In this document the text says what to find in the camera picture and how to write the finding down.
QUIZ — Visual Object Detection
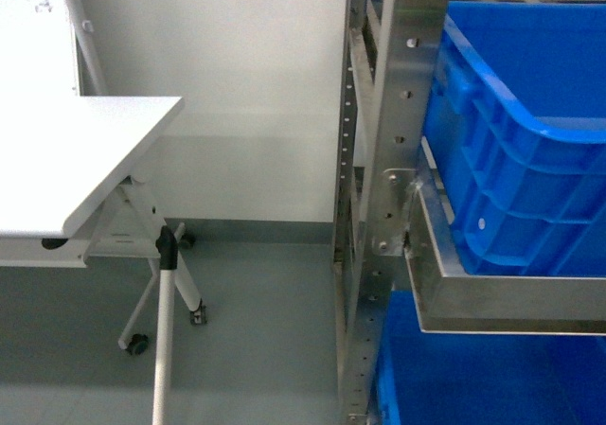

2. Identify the blue storage crate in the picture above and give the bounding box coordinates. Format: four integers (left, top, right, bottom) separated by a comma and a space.
424, 1, 605, 277
377, 292, 605, 424

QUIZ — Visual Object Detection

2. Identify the steel shelf rack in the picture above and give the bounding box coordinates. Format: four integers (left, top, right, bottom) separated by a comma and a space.
333, 0, 605, 424

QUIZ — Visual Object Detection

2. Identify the white board on stand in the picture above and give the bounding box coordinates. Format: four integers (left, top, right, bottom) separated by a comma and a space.
0, 0, 108, 97

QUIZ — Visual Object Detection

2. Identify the blue lower storage crate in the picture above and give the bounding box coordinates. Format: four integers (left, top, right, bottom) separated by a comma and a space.
377, 292, 605, 424

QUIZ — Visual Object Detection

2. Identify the white pole black joint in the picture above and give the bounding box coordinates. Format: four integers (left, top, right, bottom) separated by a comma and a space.
151, 225, 178, 425

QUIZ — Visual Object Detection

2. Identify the white folding table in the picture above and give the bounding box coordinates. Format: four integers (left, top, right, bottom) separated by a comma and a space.
0, 96, 209, 356

